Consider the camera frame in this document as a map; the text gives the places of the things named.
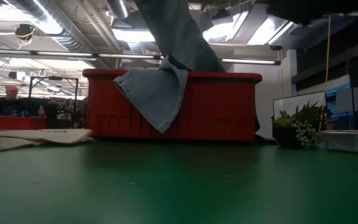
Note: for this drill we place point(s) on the large red plastic laundry bin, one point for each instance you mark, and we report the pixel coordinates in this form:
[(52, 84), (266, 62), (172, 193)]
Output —
[(222, 105)]

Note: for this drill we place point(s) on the small red bin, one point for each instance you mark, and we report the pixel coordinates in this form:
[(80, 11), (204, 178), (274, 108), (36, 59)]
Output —
[(17, 123)]

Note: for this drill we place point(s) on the long ceiling light bar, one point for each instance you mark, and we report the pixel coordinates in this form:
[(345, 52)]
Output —
[(247, 61)]

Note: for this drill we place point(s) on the cream folded cloth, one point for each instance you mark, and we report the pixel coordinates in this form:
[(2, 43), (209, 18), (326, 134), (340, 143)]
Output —
[(42, 136)]

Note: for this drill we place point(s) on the grey flat board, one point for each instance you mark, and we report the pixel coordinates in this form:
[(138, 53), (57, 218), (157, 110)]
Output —
[(353, 99)]

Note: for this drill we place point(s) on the black ceiling device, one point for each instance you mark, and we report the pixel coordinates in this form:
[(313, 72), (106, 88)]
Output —
[(24, 31)]

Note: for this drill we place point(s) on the round silver ventilation duct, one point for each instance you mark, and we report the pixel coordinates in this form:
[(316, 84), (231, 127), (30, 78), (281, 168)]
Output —
[(70, 40), (118, 9)]

